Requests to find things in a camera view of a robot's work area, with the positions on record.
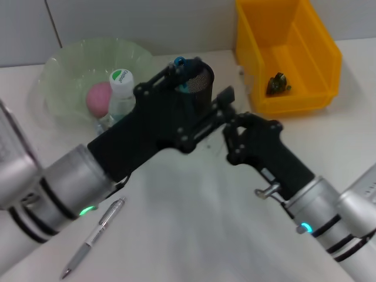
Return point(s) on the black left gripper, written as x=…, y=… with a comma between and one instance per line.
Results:
x=147, y=126

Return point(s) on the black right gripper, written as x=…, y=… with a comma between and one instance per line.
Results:
x=270, y=152

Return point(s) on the blue and teal scissors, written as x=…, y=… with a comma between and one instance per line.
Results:
x=178, y=61

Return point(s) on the clear green-label water bottle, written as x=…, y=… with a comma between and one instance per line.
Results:
x=122, y=85

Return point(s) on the pink toy peach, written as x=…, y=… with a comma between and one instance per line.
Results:
x=98, y=98

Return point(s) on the black mesh pen holder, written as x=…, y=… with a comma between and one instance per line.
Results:
x=202, y=85

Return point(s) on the translucent green fruit plate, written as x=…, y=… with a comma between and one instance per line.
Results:
x=73, y=58

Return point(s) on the silver retractable pen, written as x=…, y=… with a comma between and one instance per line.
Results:
x=88, y=241

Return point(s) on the silver plug connector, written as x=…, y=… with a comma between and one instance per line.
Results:
x=268, y=190

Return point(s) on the yellow plastic storage bin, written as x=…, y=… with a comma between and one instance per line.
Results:
x=308, y=58

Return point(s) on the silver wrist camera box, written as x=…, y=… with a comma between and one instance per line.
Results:
x=14, y=141

